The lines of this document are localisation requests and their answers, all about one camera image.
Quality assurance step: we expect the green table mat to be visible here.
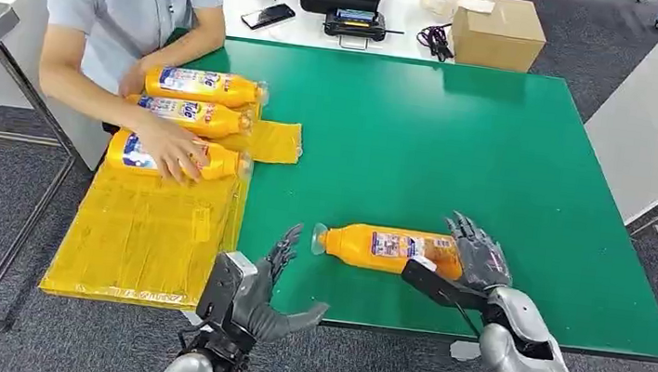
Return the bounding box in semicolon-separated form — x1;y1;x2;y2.
136;28;658;361

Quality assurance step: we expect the black handheld controller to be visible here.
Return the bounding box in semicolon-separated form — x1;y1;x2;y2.
321;6;408;57

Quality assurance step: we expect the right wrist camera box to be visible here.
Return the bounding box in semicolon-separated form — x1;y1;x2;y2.
397;254;492;315

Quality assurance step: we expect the orange drink bottle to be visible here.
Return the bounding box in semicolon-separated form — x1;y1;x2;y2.
102;126;256;189
142;63;271;113
307;218;468;283
124;92;258;145

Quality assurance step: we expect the person's right hand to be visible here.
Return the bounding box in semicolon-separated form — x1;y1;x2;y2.
130;114;216;187

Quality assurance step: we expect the yellow plastic sheet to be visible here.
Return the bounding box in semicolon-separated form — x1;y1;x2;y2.
39;79;308;323

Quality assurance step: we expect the white table with items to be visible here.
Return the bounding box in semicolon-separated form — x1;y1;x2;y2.
215;0;507;70

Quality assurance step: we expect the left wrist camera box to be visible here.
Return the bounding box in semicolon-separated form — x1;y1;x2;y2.
192;247;260;338

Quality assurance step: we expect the black smartphone with reflective screen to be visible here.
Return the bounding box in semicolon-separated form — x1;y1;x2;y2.
239;0;298;35

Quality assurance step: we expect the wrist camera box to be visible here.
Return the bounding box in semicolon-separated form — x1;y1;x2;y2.
397;254;492;315
192;247;260;338

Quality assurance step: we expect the white paper slip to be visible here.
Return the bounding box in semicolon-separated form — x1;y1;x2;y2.
458;0;497;16

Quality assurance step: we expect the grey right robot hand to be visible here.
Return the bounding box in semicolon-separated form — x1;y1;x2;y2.
436;209;520;297

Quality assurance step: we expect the brown cardboard box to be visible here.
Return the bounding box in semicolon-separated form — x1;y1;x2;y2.
447;0;552;75

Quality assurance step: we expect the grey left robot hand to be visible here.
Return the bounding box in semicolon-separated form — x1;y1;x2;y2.
230;218;340;350

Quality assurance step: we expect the coiled black cable bundle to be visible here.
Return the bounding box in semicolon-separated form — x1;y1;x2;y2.
413;20;458;64

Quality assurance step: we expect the person's left hand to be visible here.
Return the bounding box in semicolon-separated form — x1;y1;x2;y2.
117;55;152;101

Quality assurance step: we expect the person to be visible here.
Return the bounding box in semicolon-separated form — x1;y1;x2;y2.
23;0;231;187

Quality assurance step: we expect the clear plastic bag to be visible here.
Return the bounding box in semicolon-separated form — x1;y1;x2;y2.
417;0;462;23

